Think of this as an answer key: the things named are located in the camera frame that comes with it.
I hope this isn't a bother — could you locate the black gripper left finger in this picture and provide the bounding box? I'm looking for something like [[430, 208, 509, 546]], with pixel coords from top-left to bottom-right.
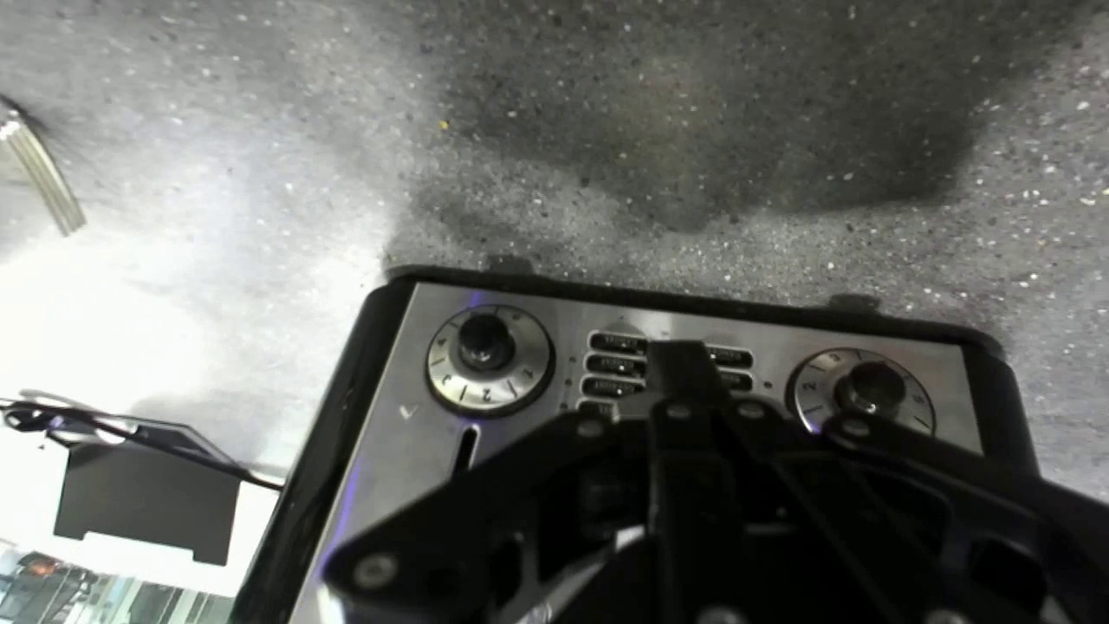
[[322, 341, 694, 624]]

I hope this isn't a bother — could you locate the black outlet box cable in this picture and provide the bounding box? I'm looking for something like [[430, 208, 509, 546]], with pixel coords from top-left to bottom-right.
[[0, 391, 287, 496]]

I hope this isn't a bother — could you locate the four-slot steel toaster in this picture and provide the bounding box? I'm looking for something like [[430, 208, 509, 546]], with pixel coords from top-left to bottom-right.
[[229, 264, 1041, 624]]

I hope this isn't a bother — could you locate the metal fork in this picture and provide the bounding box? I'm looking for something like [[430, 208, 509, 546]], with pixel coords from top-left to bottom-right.
[[0, 97, 90, 240]]

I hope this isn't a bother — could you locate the black toaster knob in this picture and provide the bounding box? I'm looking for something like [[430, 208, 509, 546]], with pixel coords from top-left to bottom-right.
[[422, 306, 557, 421], [785, 342, 940, 443]]

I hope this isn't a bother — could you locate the black pop-up outlet box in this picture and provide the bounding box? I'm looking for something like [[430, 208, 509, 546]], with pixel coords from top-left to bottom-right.
[[47, 435, 242, 569]]

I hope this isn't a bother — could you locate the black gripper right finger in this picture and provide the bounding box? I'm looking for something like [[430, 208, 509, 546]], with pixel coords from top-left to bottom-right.
[[686, 341, 1109, 624]]

